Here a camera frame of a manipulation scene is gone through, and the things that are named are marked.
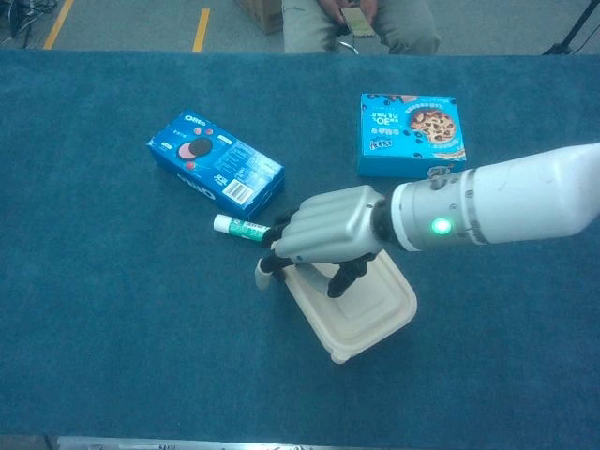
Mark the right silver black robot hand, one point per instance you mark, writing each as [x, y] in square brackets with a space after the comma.
[337, 220]

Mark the beige lidded food container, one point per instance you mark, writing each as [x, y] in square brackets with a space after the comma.
[365, 314]

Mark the white green glue stick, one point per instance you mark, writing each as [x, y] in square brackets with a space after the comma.
[239, 227]

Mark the light blue chocolate chip cookie box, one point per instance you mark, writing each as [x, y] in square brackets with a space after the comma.
[403, 140]

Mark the blue Oreo cookie box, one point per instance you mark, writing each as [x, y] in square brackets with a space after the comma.
[211, 164]

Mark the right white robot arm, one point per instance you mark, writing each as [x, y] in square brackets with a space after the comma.
[506, 201]

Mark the seated person in grey trousers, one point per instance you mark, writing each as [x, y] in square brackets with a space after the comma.
[309, 28]

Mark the smartphone in person's hands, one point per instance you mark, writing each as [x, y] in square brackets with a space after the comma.
[358, 21]

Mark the black tripod stand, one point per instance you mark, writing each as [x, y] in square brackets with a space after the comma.
[569, 40]

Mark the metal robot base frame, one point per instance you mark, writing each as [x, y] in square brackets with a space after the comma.
[140, 443]

